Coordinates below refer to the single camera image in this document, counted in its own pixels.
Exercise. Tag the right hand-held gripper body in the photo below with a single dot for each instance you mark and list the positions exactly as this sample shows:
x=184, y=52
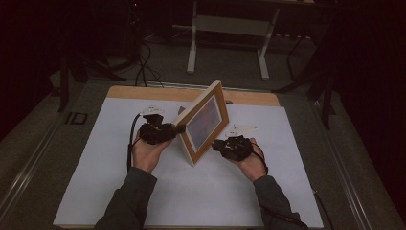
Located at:
x=237, y=148

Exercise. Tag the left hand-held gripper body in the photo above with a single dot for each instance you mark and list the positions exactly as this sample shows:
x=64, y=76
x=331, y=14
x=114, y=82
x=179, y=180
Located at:
x=154, y=132

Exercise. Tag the wooden picture frame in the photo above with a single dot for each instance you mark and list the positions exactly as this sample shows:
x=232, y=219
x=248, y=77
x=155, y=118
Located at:
x=204, y=124

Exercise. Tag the person's right hand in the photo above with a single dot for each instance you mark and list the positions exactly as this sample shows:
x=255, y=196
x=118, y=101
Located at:
x=253, y=166

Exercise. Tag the person's left hand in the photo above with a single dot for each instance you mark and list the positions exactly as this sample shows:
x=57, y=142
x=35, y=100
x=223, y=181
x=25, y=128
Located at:
x=148, y=156

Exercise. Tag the white table mat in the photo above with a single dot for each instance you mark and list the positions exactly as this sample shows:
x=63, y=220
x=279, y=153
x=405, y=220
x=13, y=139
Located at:
x=207, y=198

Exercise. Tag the black floor socket box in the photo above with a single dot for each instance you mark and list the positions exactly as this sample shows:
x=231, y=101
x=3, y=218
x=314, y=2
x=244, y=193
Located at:
x=76, y=118

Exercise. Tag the black metal stand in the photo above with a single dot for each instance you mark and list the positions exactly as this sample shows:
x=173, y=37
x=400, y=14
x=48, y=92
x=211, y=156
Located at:
x=63, y=83
x=325, y=96

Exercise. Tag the metal floor rail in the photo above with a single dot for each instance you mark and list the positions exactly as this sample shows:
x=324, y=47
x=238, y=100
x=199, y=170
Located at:
x=346, y=172
x=25, y=169

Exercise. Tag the white desk frame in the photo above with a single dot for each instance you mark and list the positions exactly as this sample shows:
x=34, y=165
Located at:
x=231, y=25

